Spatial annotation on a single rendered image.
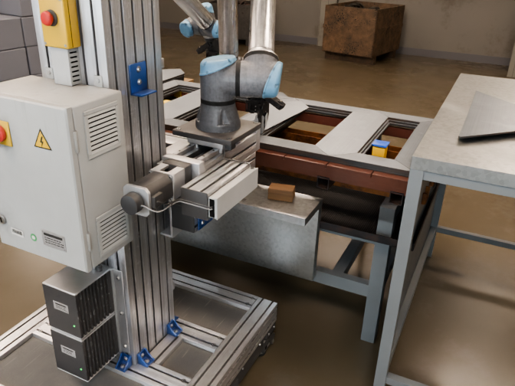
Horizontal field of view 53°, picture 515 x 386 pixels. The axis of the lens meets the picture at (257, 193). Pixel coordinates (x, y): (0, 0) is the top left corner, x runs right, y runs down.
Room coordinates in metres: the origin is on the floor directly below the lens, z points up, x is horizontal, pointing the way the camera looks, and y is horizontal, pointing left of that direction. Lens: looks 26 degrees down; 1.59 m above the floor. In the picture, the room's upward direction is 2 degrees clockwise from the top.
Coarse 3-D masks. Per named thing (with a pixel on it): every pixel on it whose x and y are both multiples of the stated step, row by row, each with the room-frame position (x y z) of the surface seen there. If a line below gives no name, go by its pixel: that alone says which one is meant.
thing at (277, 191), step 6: (270, 186) 1.87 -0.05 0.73; (276, 186) 1.87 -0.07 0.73; (282, 186) 1.87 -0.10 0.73; (288, 186) 1.87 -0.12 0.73; (294, 186) 1.88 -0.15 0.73; (270, 192) 1.85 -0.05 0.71; (276, 192) 1.84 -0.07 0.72; (282, 192) 1.84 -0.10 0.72; (288, 192) 1.83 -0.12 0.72; (294, 192) 1.88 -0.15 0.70; (270, 198) 1.85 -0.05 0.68; (276, 198) 1.84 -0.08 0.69; (282, 198) 1.84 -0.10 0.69; (288, 198) 1.83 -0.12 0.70
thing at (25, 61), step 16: (0, 0) 5.05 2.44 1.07; (16, 0) 4.91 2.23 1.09; (0, 16) 4.91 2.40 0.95; (16, 16) 4.94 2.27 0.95; (32, 16) 4.99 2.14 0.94; (0, 32) 4.69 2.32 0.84; (16, 32) 4.83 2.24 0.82; (32, 32) 4.97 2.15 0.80; (0, 48) 4.67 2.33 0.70; (16, 48) 4.82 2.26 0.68; (32, 48) 4.95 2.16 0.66; (0, 64) 4.64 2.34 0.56; (16, 64) 4.78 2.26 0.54; (32, 64) 4.93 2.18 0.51; (0, 80) 4.62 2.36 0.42
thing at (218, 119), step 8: (200, 104) 1.67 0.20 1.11; (208, 104) 1.62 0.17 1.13; (216, 104) 1.62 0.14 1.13; (224, 104) 1.62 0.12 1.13; (232, 104) 1.65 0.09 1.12; (200, 112) 1.64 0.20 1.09; (208, 112) 1.62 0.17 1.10; (216, 112) 1.62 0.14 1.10; (224, 112) 1.62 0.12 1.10; (232, 112) 1.64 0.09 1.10; (200, 120) 1.63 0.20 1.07; (208, 120) 1.61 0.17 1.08; (216, 120) 1.61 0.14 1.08; (224, 120) 1.62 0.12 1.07; (232, 120) 1.63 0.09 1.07; (240, 120) 1.68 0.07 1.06; (200, 128) 1.62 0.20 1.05; (208, 128) 1.61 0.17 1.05; (216, 128) 1.60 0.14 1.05; (224, 128) 1.61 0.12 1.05; (232, 128) 1.62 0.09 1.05
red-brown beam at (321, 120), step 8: (240, 104) 2.82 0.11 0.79; (304, 112) 2.67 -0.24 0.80; (304, 120) 2.65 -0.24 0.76; (312, 120) 2.64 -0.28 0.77; (320, 120) 2.62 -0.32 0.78; (328, 120) 2.60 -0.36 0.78; (336, 120) 2.58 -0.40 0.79; (392, 128) 2.46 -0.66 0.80; (400, 128) 2.45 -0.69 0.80; (408, 128) 2.44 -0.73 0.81; (400, 136) 2.44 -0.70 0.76; (408, 136) 2.42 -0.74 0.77
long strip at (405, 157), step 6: (420, 126) 2.33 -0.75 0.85; (426, 126) 2.34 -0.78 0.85; (414, 132) 2.24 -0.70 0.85; (420, 132) 2.24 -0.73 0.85; (414, 138) 2.17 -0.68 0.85; (420, 138) 2.17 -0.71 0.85; (408, 144) 2.08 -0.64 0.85; (414, 144) 2.09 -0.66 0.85; (402, 150) 2.01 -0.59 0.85; (408, 150) 2.01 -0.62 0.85; (414, 150) 2.01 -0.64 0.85; (402, 156) 1.93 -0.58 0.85; (408, 156) 1.94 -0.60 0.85; (402, 162) 1.87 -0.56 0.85; (408, 162) 1.87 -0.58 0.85
